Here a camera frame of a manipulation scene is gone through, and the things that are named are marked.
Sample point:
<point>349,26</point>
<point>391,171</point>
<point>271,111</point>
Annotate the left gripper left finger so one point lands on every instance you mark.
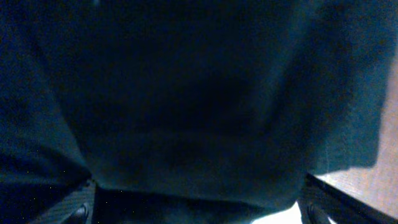
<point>75,207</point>

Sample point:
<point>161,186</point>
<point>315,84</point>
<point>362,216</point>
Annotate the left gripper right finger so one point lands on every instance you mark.
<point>320,202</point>

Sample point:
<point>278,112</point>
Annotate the black shorts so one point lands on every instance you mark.
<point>194,111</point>

